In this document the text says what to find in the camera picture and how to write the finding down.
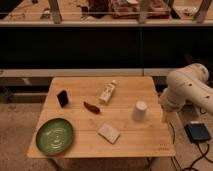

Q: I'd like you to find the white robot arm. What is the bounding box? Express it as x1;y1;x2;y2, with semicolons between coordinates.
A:
159;63;213;116

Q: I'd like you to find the wooden folding table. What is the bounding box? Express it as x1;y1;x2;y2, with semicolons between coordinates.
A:
37;76;175;159

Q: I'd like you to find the white paper cup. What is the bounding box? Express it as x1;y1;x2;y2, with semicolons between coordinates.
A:
132;101;148;122

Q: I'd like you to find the black rectangular block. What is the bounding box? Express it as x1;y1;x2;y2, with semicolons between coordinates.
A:
57;90;69;107

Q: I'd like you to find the beige sponge block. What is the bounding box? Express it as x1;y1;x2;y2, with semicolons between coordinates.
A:
98;124;120;144

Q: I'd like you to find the black foot pedal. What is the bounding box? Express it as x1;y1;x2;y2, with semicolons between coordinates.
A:
185;123;211;143

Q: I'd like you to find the black cable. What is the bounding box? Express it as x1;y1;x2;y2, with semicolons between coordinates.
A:
169;121;213;171

